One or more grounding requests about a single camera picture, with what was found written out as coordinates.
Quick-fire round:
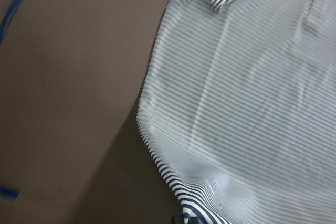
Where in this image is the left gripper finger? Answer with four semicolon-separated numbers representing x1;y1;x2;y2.
171;215;183;224

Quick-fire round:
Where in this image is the navy white striped polo shirt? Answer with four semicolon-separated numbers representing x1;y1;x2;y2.
136;0;335;223

